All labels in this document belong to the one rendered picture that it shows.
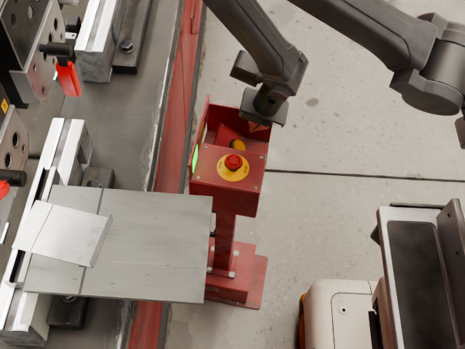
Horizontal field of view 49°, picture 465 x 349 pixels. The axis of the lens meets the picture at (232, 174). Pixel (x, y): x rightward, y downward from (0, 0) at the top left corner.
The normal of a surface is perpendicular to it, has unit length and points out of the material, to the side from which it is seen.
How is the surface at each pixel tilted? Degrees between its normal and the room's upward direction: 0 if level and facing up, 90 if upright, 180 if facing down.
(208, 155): 0
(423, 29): 39
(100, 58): 90
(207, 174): 0
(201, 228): 0
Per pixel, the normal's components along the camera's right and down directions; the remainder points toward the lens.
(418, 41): 0.35, 0.05
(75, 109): 0.05, -0.53
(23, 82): -0.06, 0.84
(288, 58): 0.81, 0.28
